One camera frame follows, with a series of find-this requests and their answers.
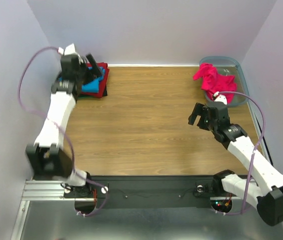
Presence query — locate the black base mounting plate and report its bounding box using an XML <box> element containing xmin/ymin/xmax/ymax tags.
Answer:
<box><xmin>63</xmin><ymin>174</ymin><xmax>242</xmax><ymax>210</ymax></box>

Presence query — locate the blue t-shirt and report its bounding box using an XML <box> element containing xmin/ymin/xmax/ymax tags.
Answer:
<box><xmin>57</xmin><ymin>66</ymin><xmax>107</xmax><ymax>93</ymax></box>

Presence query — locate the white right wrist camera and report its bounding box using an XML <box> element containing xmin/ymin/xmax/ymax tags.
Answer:
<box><xmin>212</xmin><ymin>91</ymin><xmax>228</xmax><ymax>105</ymax></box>

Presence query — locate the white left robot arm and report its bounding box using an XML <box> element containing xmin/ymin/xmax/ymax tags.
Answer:
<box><xmin>25</xmin><ymin>53</ymin><xmax>103</xmax><ymax>197</ymax></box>

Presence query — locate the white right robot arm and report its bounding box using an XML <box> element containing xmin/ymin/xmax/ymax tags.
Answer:
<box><xmin>188</xmin><ymin>101</ymin><xmax>283</xmax><ymax>226</ymax></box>

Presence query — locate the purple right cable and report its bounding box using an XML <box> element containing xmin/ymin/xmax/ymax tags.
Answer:
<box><xmin>216</xmin><ymin>91</ymin><xmax>267</xmax><ymax>216</ymax></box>

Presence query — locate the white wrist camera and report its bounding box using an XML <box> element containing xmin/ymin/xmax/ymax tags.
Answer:
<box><xmin>212</xmin><ymin>91</ymin><xmax>228</xmax><ymax>105</ymax></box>
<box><xmin>57</xmin><ymin>43</ymin><xmax>80</xmax><ymax>58</ymax></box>

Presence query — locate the pink crumpled t-shirt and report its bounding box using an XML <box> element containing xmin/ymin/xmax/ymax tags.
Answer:
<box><xmin>193</xmin><ymin>62</ymin><xmax>237</xmax><ymax>100</ymax></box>

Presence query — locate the black folded t-shirt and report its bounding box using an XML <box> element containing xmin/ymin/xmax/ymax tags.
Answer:
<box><xmin>102</xmin><ymin>86</ymin><xmax>108</xmax><ymax>97</ymax></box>

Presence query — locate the clear plastic bin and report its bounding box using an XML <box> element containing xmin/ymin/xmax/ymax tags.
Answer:
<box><xmin>199</xmin><ymin>56</ymin><xmax>249</xmax><ymax>107</ymax></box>

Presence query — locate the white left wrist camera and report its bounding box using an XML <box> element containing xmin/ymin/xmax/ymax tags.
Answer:
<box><xmin>57</xmin><ymin>43</ymin><xmax>80</xmax><ymax>58</ymax></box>

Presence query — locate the red folded t-shirt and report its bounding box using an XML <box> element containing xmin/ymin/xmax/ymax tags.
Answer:
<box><xmin>79</xmin><ymin>62</ymin><xmax>110</xmax><ymax>99</ymax></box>

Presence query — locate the purple cable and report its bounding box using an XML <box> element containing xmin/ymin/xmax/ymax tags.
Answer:
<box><xmin>216</xmin><ymin>91</ymin><xmax>267</xmax><ymax>216</ymax></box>
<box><xmin>17</xmin><ymin>46</ymin><xmax>110</xmax><ymax>218</ymax></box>

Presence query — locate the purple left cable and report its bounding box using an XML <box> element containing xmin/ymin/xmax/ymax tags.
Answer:
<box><xmin>17</xmin><ymin>46</ymin><xmax>110</xmax><ymax>218</ymax></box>

